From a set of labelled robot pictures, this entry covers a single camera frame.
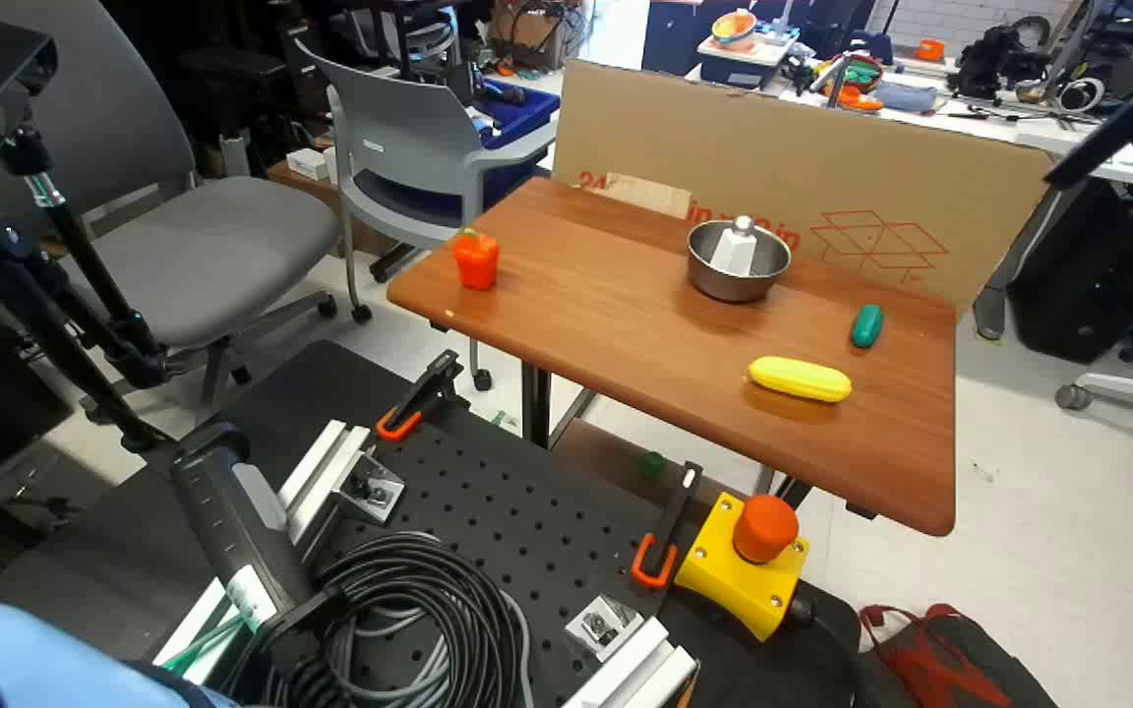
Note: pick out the orange toy pepper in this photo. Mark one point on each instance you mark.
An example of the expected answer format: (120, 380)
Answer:
(476, 262)

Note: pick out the black grey control box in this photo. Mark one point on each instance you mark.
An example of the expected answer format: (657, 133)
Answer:
(241, 515)

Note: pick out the yellow emergency stop button box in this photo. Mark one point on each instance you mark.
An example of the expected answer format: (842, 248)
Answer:
(739, 564)

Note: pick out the green toy vegetable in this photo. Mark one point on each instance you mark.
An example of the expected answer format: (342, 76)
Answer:
(865, 323)

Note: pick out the aluminium rail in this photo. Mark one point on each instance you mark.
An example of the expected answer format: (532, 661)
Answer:
(631, 670)
(283, 523)

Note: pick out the orange black clamp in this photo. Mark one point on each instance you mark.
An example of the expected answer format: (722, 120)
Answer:
(417, 397)
(665, 542)

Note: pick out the black suitcase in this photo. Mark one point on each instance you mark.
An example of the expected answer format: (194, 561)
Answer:
(1090, 270)

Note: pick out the brown wooden table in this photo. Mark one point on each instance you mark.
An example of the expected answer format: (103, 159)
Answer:
(671, 340)

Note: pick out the yellow toy maize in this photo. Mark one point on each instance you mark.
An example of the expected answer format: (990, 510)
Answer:
(800, 380)

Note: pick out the black perforated base board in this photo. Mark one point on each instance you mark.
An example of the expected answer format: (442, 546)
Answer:
(528, 523)

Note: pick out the blue bin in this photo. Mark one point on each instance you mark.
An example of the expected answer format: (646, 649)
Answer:
(513, 113)

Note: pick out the red black bag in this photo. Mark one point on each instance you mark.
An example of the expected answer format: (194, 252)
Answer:
(947, 661)

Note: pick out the grey fabric office chair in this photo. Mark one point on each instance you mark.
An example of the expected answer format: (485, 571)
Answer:
(197, 238)

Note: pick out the white chair base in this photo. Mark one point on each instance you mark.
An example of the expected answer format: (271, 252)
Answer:
(1121, 390)

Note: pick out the small green object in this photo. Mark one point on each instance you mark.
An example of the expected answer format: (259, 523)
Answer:
(650, 463)

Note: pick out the metal bowl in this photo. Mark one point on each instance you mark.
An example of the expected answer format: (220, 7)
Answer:
(732, 270)

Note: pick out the light grey plastic chair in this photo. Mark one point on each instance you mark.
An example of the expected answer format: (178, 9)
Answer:
(414, 159)

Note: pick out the cardboard panel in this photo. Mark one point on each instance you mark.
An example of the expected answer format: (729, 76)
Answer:
(775, 159)

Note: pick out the black tripod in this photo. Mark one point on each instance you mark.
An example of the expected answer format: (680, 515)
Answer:
(58, 299)

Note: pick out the orange bowl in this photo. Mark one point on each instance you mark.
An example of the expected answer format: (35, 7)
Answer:
(732, 24)

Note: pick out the fiducial tag plate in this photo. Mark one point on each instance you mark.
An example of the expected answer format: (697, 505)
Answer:
(602, 626)
(375, 488)

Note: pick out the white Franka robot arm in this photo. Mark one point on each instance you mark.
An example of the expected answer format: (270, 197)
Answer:
(58, 661)

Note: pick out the black slanted panel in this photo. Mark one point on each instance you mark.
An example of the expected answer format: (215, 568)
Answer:
(1121, 120)

